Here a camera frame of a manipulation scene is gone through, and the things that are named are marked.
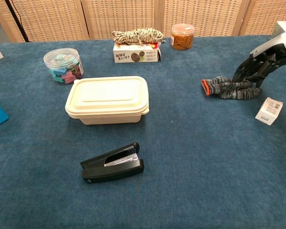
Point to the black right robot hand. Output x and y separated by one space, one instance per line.
267 59

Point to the grey knit glove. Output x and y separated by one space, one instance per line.
228 88

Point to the pastel tissue pack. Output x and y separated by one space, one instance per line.
282 26

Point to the small white cube box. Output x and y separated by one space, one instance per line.
269 111

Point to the clear jar of rubber bands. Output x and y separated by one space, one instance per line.
182 38

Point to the white biscuit box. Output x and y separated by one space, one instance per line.
135 55

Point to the blue table cloth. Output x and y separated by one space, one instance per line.
157 155

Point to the woven rattan folding screen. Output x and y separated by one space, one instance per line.
124 16

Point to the cream lidded food container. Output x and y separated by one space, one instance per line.
107 100

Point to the black stapler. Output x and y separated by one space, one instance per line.
113 164

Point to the clear jar of binder clips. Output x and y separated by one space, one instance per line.
63 66

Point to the black stand pole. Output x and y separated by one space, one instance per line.
16 20

